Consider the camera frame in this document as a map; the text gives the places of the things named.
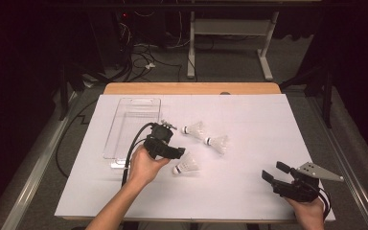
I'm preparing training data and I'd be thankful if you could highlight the tangle of floor cables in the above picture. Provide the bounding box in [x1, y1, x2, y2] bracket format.
[118, 9, 193, 83]

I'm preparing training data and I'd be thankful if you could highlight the wooden table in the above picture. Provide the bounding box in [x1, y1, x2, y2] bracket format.
[60, 81, 301, 224]

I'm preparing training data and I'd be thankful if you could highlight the clear plastic tray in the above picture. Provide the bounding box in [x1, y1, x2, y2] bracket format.
[102, 97, 163, 170]

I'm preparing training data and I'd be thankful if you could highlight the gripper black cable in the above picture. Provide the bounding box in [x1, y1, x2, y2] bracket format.
[315, 188, 333, 223]
[121, 122, 157, 188]

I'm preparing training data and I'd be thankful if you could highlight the black floor cable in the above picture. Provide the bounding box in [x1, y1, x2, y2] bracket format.
[55, 99, 100, 179]

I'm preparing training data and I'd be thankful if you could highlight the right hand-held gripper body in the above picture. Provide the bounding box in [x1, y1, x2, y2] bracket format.
[270, 161, 345, 203]

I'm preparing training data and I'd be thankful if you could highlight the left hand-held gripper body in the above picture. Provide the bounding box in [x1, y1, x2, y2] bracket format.
[143, 119, 177, 160]

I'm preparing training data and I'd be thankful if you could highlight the aluminium rail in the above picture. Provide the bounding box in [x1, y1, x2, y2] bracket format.
[0, 90, 80, 230]
[305, 94, 368, 230]

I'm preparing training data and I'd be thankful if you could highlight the black computer case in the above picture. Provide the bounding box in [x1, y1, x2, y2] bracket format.
[89, 9, 135, 70]

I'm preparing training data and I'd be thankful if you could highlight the dark curtain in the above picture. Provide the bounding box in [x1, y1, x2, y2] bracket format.
[300, 0, 368, 180]
[0, 0, 90, 212]

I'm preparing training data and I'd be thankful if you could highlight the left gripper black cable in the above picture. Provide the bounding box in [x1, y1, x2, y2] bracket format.
[121, 122, 157, 188]

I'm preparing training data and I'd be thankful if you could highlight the person's right hand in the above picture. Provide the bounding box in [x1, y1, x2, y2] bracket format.
[284, 195, 326, 230]

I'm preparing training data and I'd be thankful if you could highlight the white shuttlecock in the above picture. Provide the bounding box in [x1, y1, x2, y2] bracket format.
[203, 134, 230, 155]
[172, 152, 201, 175]
[181, 120, 207, 141]

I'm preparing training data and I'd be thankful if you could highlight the person's left hand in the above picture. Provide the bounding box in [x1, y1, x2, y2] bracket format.
[126, 145, 173, 190]

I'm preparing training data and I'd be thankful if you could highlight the white metal desk frame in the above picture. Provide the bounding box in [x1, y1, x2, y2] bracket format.
[186, 11, 281, 81]

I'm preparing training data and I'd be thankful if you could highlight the black metal stand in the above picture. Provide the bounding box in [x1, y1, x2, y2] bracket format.
[57, 61, 109, 122]
[279, 61, 334, 129]

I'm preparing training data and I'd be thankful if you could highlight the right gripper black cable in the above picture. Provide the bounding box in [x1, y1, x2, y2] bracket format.
[315, 188, 333, 223]

